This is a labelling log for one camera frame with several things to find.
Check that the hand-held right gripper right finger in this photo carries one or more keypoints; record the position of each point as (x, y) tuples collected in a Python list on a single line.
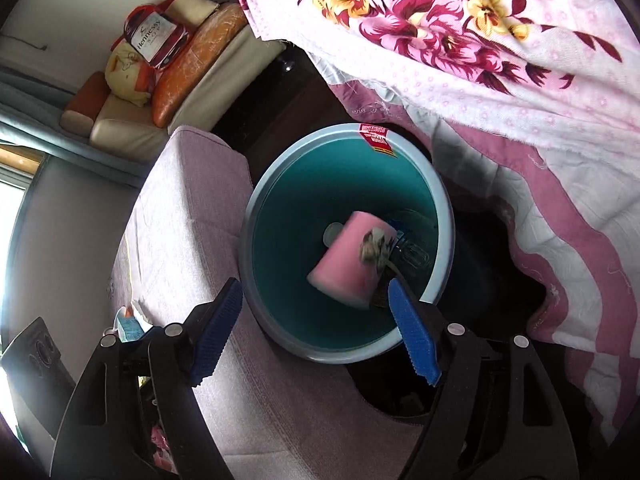
[(413, 336)]

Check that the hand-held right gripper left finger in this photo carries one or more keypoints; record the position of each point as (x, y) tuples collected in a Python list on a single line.
[(218, 331)]

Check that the white blue printed packet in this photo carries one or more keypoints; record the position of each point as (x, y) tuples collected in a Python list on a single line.
[(129, 326)]

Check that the pink plastic cup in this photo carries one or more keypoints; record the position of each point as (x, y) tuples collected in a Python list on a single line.
[(340, 260)]

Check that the teal plastic trash bin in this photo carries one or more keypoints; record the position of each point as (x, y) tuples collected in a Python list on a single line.
[(300, 200)]

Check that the clear plastic bottle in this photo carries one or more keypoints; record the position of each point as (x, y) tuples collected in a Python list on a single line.
[(413, 256)]

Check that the pink white quilted bedspread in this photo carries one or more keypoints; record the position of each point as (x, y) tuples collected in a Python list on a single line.
[(575, 240)]

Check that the cream leather sofa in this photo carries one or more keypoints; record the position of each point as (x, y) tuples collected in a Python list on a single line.
[(125, 130)]

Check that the grey blue curtain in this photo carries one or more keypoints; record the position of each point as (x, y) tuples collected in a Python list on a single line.
[(50, 125)]

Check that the orange leather seat cushion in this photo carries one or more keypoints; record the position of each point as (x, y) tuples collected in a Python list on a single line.
[(190, 70)]

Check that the yellow plush pillow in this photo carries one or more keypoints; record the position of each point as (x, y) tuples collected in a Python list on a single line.
[(122, 74)]

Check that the red Hennessy bag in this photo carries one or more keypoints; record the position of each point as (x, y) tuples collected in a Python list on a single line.
[(155, 35)]

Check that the floral pink bed sheet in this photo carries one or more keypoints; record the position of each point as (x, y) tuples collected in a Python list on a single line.
[(450, 35)]

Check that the beige square pillow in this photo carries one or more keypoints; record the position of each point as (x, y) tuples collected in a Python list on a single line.
[(192, 7)]

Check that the wooden window frame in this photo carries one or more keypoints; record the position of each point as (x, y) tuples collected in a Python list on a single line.
[(20, 156)]

